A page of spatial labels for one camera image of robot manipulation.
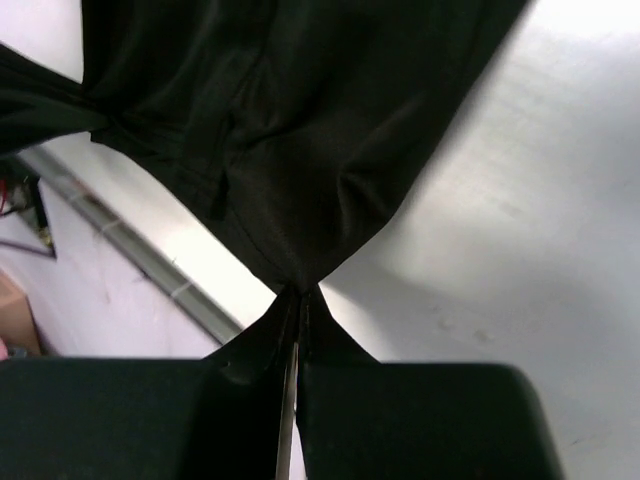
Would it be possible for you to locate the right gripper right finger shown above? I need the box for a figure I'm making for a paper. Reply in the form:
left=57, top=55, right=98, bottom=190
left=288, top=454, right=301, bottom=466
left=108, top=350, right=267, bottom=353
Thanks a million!
left=294, top=285, right=569, bottom=480

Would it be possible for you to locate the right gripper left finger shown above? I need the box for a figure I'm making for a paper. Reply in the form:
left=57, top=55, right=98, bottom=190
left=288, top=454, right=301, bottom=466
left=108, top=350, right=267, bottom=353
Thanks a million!
left=0, top=287, right=301, bottom=480

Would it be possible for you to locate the black t shirt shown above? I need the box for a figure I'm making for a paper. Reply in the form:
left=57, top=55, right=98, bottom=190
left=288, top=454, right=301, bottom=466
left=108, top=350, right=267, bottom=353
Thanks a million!
left=0, top=0, right=531, bottom=296

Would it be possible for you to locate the aluminium table rail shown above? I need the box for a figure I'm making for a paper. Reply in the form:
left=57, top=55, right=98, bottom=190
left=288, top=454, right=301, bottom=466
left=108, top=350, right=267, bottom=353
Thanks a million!
left=17, top=147, right=243, bottom=344

